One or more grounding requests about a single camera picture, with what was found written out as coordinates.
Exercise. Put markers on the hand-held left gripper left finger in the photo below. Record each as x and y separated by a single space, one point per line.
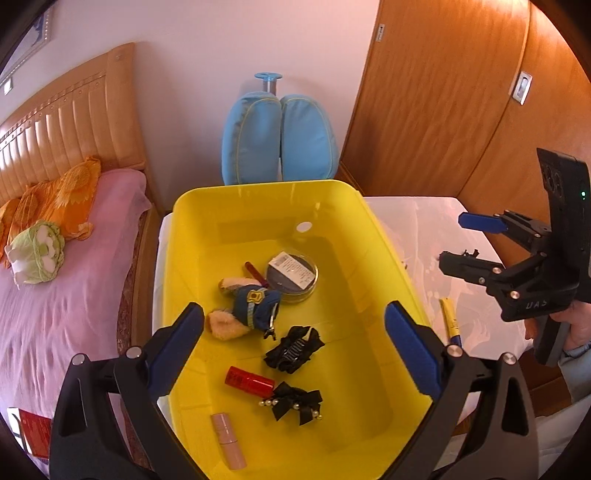
178 350

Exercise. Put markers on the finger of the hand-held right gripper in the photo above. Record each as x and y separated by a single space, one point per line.
482 222
466 265

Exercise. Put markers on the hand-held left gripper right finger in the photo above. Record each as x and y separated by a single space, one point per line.
413 350

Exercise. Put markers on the yellow and blue cream tube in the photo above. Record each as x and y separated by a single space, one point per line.
450 321

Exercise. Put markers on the red cylindrical lipstick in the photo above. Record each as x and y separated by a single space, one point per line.
247 381

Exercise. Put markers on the yellow plastic bin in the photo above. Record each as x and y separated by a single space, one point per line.
351 286

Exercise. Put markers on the black claw hair clip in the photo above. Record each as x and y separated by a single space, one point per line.
300 344

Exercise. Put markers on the black bow pearl hair clip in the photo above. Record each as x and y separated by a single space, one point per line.
291 401

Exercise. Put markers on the round clear plastic case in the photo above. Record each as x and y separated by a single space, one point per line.
293 277

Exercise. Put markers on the person's right forearm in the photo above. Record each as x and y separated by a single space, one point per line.
577 374

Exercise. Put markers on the person's right hand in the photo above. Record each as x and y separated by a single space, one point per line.
581 323

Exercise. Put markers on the pink lipstick tube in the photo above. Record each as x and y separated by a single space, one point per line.
228 441

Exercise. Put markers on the pink bed sheet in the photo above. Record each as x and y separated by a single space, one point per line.
92 286

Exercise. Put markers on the dark red slim tube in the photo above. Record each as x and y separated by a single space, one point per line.
253 271

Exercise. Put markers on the wooden wardrobe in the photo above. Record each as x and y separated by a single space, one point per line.
438 115

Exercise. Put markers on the red booklet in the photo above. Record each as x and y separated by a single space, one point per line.
34 429

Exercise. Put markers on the green cabbage plush toy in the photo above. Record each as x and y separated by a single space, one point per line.
39 251

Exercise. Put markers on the large orange pillow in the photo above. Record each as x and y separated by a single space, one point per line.
60 198

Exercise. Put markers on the small orange pillow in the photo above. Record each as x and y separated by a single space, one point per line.
5 226

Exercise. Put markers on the blue cushioned chair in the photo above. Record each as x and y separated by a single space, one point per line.
251 138

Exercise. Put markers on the wooden bed headboard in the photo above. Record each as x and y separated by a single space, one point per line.
69 124

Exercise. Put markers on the wall switch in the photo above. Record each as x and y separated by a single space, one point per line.
6 86

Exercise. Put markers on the framed wall picture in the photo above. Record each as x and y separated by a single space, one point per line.
32 44

